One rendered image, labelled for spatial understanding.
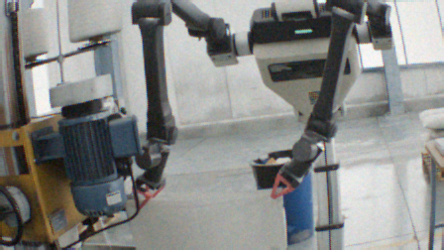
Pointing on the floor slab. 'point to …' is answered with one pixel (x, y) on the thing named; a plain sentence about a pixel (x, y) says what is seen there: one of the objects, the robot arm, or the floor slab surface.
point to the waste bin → (295, 225)
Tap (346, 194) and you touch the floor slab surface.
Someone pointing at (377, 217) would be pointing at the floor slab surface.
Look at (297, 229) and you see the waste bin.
